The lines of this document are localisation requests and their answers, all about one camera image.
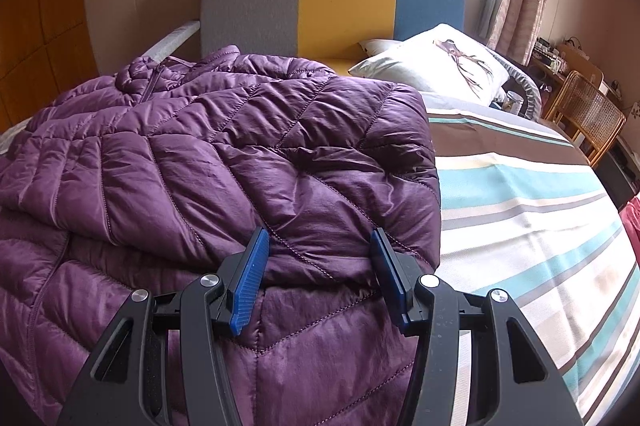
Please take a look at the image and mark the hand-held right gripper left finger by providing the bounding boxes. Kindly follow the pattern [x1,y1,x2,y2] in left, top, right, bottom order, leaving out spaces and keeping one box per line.
[57,226,271,426]

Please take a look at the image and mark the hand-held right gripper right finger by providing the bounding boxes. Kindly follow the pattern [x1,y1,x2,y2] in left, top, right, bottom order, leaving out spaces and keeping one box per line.
[369,227,585,426]

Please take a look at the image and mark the purple puffer jacket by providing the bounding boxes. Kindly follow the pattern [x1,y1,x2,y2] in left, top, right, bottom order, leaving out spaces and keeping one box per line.
[0,45,442,426]

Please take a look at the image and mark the striped bed sheet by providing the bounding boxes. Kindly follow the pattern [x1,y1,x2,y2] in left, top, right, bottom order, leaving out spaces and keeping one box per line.
[0,99,640,426]

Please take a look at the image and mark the white pillow with deer print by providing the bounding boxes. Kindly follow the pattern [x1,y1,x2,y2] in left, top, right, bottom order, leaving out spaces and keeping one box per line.
[348,24,510,107]

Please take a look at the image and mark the light grey pillow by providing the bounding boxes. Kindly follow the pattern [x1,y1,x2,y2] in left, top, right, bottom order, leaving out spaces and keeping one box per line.
[359,39,402,57]

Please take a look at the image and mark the grey box appliance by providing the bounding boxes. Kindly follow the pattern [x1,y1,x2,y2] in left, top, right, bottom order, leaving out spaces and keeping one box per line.
[596,151,640,207]

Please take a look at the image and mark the red cloth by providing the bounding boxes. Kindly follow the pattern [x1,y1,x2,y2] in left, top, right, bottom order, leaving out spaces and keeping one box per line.
[619,195,640,268]

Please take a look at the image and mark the rattan chair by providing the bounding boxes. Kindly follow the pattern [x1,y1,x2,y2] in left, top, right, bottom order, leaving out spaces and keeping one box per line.
[544,71,627,168]

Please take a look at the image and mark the wooden desk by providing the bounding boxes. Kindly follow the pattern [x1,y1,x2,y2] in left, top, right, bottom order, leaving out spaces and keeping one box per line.
[529,37,626,112]

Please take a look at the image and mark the orange wooden wardrobe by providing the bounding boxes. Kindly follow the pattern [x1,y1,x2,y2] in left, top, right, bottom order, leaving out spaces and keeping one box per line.
[0,0,101,134]

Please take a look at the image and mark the grey padded crib rail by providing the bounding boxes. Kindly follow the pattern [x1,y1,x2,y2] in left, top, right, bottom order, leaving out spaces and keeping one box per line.
[492,51,544,123]

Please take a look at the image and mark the grey bed side rail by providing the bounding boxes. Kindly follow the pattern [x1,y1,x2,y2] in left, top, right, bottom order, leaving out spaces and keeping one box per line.
[139,20,202,63]

